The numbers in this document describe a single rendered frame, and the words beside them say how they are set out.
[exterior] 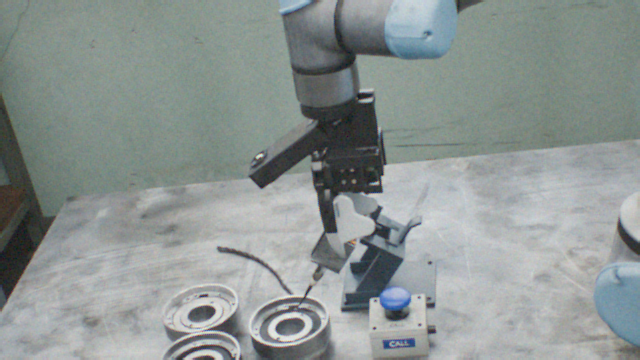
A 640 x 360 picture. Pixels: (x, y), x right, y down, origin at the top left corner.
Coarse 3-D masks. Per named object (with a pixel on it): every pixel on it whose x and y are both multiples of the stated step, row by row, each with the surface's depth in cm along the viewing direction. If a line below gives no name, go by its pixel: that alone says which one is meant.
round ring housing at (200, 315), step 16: (192, 288) 135; (208, 288) 135; (224, 288) 134; (176, 304) 134; (192, 304) 133; (208, 304) 133; (192, 320) 133; (208, 320) 129; (224, 320) 127; (240, 320) 131; (176, 336) 127
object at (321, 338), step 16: (272, 304) 129; (288, 304) 130; (304, 304) 129; (320, 304) 127; (256, 320) 128; (288, 320) 128; (304, 320) 126; (256, 336) 125; (272, 336) 124; (288, 336) 124; (320, 336) 122; (256, 352) 124; (272, 352) 122; (288, 352) 121; (304, 352) 122; (320, 352) 124
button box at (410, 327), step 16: (416, 304) 123; (384, 320) 121; (400, 320) 121; (416, 320) 120; (384, 336) 120; (400, 336) 120; (416, 336) 119; (384, 352) 121; (400, 352) 121; (416, 352) 121
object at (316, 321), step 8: (280, 312) 129; (288, 312) 128; (296, 312) 128; (304, 312) 128; (312, 312) 128; (264, 320) 128; (272, 320) 127; (312, 320) 126; (320, 320) 126; (264, 328) 126; (312, 328) 125; (264, 336) 125; (304, 336) 123
